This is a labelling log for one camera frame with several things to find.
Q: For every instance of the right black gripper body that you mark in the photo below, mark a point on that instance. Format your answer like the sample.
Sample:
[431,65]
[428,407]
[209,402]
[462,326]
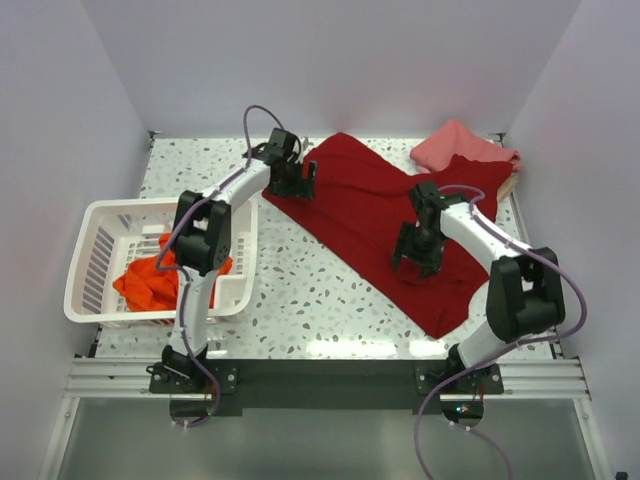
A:
[429,244]

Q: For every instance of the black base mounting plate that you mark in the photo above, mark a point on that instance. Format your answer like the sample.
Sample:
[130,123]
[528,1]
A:
[329,384]

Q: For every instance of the folded pink t-shirt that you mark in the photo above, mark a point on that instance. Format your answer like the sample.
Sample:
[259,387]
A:
[435,153]

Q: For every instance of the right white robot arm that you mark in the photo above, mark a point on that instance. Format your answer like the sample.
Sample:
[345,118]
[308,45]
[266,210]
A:
[524,295]

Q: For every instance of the orange t-shirt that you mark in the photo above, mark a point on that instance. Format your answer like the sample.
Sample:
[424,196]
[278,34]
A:
[145,288]

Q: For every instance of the folded beige t-shirt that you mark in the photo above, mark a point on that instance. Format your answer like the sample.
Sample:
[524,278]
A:
[507,188]

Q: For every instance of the aluminium extrusion rail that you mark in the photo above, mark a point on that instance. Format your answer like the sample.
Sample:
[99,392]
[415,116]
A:
[522,379]

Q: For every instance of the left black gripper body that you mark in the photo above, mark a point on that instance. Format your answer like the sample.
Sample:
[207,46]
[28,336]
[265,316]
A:
[291,183]

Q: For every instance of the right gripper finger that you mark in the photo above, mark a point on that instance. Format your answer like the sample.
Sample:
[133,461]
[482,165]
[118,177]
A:
[429,269]
[400,245]

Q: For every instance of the white plastic laundry basket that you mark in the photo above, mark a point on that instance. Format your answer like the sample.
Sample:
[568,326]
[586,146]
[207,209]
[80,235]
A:
[115,233]

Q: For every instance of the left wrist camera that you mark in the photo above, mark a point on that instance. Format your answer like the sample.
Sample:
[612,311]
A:
[305,145]

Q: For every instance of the dark red t-shirt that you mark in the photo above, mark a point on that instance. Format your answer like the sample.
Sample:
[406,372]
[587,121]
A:
[360,203]

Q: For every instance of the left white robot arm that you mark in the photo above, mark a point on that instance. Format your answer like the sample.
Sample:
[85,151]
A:
[201,243]

